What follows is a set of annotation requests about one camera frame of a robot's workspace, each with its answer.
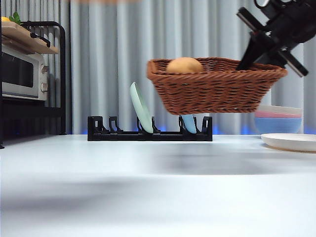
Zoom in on brown wicker basket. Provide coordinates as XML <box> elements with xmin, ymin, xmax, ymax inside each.
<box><xmin>147</xmin><ymin>57</ymin><xmax>288</xmax><ymax>115</ymax></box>

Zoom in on tan potato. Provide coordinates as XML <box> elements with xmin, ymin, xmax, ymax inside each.
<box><xmin>166</xmin><ymin>57</ymin><xmax>203</xmax><ymax>74</ymax></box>

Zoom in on cream white bowl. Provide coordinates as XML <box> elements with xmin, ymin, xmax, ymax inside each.
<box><xmin>258</xmin><ymin>105</ymin><xmax>302</xmax><ymax>116</ymax></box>

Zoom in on pink bowl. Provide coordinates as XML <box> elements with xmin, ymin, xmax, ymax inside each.
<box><xmin>254</xmin><ymin>110</ymin><xmax>302</xmax><ymax>119</ymax></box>

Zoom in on blue bowl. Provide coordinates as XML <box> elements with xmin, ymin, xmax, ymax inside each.
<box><xmin>254</xmin><ymin>117</ymin><xmax>302</xmax><ymax>134</ymax></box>

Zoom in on white plate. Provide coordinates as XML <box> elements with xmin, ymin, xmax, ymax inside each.
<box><xmin>261</xmin><ymin>133</ymin><xmax>316</xmax><ymax>153</ymax></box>

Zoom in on light blue plate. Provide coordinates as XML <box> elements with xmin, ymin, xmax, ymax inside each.
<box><xmin>181</xmin><ymin>115</ymin><xmax>198</xmax><ymax>134</ymax></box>

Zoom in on pale green plate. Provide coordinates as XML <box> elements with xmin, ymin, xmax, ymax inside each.
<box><xmin>130</xmin><ymin>81</ymin><xmax>154</xmax><ymax>133</ymax></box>

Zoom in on black dish rack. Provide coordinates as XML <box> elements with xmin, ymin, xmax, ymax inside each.
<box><xmin>87</xmin><ymin>115</ymin><xmax>213</xmax><ymax>142</ymax></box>

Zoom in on grey curtain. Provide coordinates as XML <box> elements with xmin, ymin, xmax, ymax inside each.
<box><xmin>0</xmin><ymin>0</ymin><xmax>316</xmax><ymax>135</ymax></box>

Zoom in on wooden cutting board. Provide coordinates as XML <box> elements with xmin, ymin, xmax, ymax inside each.
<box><xmin>1</xmin><ymin>21</ymin><xmax>60</xmax><ymax>54</ymax></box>

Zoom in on white toaster oven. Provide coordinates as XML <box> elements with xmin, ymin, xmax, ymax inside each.
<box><xmin>1</xmin><ymin>45</ymin><xmax>50</xmax><ymax>101</ymax></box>

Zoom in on green leaves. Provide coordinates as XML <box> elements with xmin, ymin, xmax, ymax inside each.
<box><xmin>9</xmin><ymin>11</ymin><xmax>22</xmax><ymax>25</ymax></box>

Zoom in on black metal shelf frame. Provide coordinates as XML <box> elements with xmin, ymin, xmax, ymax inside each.
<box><xmin>0</xmin><ymin>21</ymin><xmax>67</xmax><ymax>149</ymax></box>

